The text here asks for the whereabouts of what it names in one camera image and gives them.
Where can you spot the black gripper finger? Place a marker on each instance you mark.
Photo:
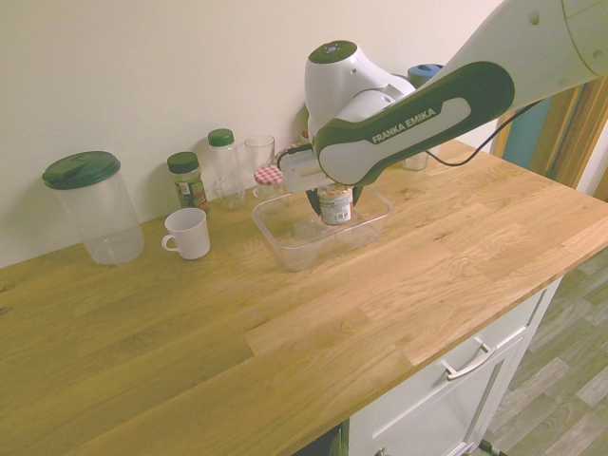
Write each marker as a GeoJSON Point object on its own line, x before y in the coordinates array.
{"type": "Point", "coordinates": [313, 202]}
{"type": "Point", "coordinates": [358, 195]}

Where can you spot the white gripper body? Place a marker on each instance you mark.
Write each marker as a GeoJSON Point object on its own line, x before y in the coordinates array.
{"type": "Point", "coordinates": [304, 173]}

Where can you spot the cereal cup with foil lid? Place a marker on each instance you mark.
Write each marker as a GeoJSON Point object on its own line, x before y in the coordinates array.
{"type": "Point", "coordinates": [336, 206]}

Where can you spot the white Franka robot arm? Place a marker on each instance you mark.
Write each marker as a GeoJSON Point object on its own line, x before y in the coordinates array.
{"type": "Point", "coordinates": [427, 123]}

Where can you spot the clear plastic container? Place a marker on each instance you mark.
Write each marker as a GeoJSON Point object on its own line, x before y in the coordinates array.
{"type": "Point", "coordinates": [304, 247]}

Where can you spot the labelled jar red checkered lid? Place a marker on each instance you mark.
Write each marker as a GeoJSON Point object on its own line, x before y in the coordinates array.
{"type": "Point", "coordinates": [295, 145]}

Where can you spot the empty jar red checkered lid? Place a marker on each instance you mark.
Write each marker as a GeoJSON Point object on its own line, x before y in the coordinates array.
{"type": "Point", "coordinates": [414, 163]}
{"type": "Point", "coordinates": [268, 176]}

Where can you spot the tall clear glass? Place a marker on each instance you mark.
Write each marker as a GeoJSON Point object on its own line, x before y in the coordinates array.
{"type": "Point", "coordinates": [260, 152]}

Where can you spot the clear bottle with green lid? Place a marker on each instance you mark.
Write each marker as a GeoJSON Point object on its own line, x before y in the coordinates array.
{"type": "Point", "coordinates": [227, 171]}

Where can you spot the spice jar with dark lid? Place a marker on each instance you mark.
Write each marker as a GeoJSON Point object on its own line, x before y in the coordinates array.
{"type": "Point", "coordinates": [190, 187]}

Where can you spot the white mug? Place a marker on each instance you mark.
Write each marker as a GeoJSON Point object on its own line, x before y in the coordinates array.
{"type": "Point", "coordinates": [190, 235]}

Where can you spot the dark shaker bottle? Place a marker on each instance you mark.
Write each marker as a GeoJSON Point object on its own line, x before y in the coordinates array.
{"type": "Point", "coordinates": [423, 73]}

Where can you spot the clear pitcher with green lid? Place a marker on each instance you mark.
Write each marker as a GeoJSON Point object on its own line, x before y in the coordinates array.
{"type": "Point", "coordinates": [102, 214]}

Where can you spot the white kitchen cabinet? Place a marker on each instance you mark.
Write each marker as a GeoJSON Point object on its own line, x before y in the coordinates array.
{"type": "Point", "coordinates": [451, 399]}

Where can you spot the dark dishwasher front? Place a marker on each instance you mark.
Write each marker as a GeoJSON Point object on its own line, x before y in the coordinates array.
{"type": "Point", "coordinates": [330, 442]}

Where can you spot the metal cabinet knob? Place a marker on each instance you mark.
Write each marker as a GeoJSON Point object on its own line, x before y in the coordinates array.
{"type": "Point", "coordinates": [378, 451]}

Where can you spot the wooden door frame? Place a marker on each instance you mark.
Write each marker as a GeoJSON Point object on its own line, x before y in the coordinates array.
{"type": "Point", "coordinates": [584, 138]}

